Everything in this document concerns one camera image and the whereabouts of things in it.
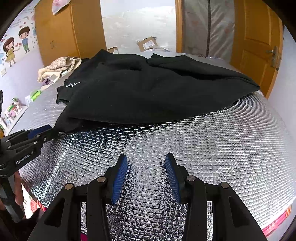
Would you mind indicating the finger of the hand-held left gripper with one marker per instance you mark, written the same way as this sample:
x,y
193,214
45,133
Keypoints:
x,y
48,135
41,130

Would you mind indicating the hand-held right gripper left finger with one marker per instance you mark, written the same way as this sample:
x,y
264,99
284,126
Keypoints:
x,y
119,178

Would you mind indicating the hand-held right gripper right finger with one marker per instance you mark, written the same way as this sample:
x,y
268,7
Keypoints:
x,y
172,178

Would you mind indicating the black pants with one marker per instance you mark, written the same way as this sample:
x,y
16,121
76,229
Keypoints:
x,y
138,92

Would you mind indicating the person's left hand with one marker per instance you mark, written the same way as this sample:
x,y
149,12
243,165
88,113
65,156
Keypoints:
x,y
19,190

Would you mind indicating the green tissue pack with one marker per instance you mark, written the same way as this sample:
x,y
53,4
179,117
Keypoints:
x,y
34,96

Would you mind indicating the silver foil mat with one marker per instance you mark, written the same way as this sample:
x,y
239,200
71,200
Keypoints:
x,y
208,150

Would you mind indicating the beige floral blanket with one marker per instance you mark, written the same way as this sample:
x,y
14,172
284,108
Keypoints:
x,y
57,67

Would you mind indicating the wooden wardrobe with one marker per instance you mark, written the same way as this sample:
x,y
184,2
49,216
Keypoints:
x,y
69,30

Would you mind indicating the white box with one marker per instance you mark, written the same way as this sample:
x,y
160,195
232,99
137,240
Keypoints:
x,y
113,49

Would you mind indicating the colourful striped bedsheet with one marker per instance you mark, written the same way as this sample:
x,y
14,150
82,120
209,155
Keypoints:
x,y
277,220

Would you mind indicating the pink white plastic bag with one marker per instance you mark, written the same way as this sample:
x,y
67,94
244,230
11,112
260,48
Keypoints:
x,y
59,5

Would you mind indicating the cardboard box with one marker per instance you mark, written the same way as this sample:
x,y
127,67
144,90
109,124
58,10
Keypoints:
x,y
146,44

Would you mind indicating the clear plastic door curtain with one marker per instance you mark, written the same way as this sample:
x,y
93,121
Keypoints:
x,y
219,27

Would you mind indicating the wooden door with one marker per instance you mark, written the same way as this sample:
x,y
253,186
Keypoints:
x,y
252,34

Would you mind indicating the cartoon wall sticker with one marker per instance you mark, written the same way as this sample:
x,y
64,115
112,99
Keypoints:
x,y
10,51

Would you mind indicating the wooden door frame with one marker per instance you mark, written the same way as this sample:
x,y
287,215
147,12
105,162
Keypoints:
x,y
179,23

